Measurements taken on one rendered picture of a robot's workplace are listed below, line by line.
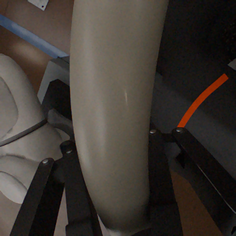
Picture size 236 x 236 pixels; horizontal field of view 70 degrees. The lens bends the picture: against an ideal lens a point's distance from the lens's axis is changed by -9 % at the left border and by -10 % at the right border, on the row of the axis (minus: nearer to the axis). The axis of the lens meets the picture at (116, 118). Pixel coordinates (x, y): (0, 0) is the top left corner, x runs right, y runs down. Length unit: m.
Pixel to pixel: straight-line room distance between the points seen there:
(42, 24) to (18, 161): 1.37
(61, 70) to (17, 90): 0.22
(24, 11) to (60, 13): 0.37
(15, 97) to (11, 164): 0.15
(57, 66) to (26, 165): 0.35
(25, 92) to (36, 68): 1.30
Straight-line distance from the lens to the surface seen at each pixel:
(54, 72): 0.66
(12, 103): 0.45
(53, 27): 1.62
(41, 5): 1.70
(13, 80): 0.47
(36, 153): 0.46
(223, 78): 1.37
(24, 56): 1.85
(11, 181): 0.46
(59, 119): 0.62
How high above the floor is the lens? 1.33
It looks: 61 degrees down
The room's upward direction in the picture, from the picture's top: 144 degrees counter-clockwise
